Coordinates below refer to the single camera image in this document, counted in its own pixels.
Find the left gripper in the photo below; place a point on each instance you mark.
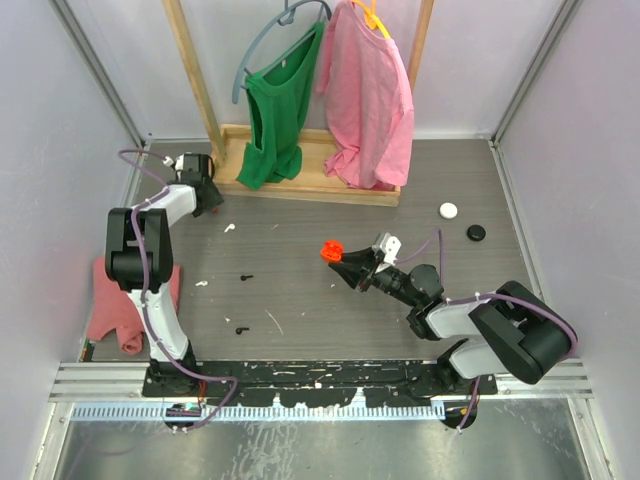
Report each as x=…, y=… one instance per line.
x=213, y=201

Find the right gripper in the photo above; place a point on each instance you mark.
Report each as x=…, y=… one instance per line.
x=352, y=269

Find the orange earbud case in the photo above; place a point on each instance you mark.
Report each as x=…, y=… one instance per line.
x=332, y=251

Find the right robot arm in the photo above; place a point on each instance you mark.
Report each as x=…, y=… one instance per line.
x=508, y=330

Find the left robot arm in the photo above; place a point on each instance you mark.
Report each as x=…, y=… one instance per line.
x=139, y=256

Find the wooden clothes rack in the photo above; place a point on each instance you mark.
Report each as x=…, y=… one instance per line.
x=311, y=184

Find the green t-shirt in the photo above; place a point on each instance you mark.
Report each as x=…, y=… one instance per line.
x=278, y=98

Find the red folded cloth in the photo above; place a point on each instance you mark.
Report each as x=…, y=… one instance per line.
x=114, y=311

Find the pink t-shirt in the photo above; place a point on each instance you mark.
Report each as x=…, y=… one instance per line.
x=368, y=104

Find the yellow hanger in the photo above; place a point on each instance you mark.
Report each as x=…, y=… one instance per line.
x=371, y=18

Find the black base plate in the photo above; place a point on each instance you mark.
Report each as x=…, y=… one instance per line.
x=393, y=383

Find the white cable duct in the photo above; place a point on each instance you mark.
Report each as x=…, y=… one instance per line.
x=185, y=412

